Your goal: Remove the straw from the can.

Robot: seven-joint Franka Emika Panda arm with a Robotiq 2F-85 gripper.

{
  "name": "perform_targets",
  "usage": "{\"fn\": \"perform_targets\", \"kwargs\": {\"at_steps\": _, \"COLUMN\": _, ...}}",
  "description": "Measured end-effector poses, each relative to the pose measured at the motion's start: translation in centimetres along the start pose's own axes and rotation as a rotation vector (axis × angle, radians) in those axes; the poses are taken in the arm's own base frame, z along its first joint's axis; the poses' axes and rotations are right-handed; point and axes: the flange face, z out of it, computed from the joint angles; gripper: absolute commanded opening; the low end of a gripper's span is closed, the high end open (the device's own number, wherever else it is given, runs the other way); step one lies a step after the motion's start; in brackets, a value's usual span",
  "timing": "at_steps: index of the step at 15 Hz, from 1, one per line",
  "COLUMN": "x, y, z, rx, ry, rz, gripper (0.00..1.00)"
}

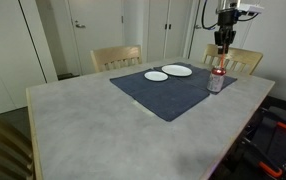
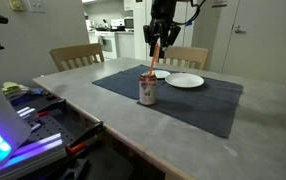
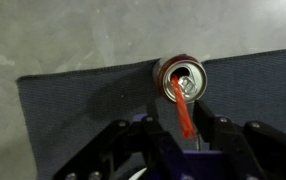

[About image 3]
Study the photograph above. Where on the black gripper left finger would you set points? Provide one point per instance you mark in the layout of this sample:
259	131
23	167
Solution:
111	149

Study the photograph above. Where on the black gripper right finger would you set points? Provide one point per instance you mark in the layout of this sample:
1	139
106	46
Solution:
254	151

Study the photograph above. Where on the orange drinking straw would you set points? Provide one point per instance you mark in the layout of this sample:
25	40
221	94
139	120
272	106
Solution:
187	128

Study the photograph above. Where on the pink soda can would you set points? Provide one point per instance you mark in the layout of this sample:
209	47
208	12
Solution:
191	75

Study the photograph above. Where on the dark blue placemat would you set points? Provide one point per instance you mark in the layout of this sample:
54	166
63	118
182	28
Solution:
65	111

